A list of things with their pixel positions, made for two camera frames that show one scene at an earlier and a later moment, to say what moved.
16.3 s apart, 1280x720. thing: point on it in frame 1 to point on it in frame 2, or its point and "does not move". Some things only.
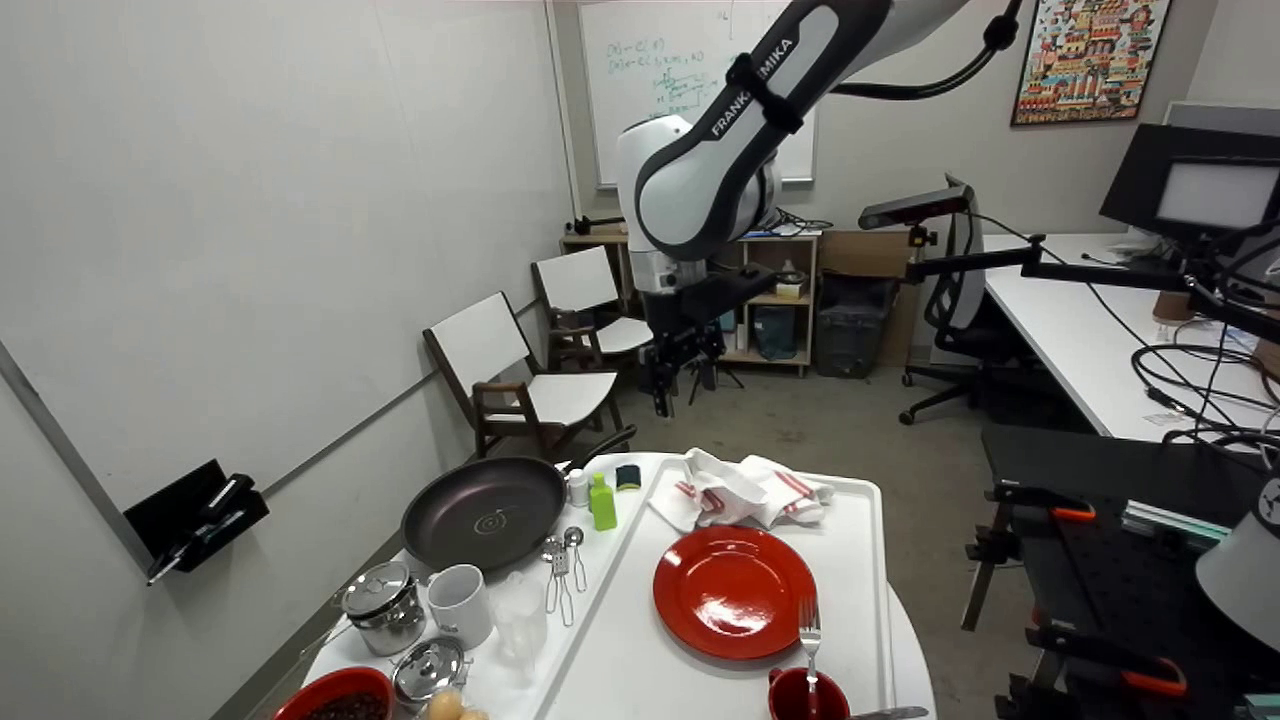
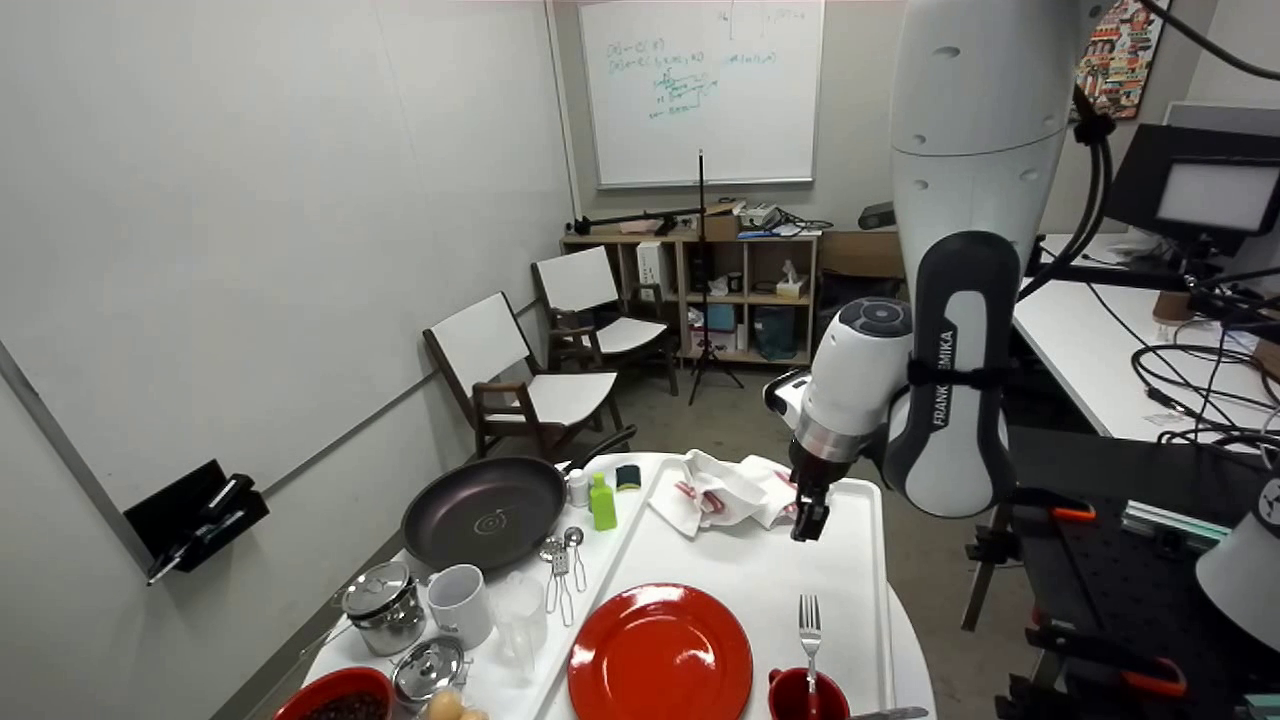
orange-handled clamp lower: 1106,659 does not move
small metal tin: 435,666 does not move
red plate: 735,593 to 659,652
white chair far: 582,302 does not move
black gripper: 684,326 to 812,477
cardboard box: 875,255 does not move
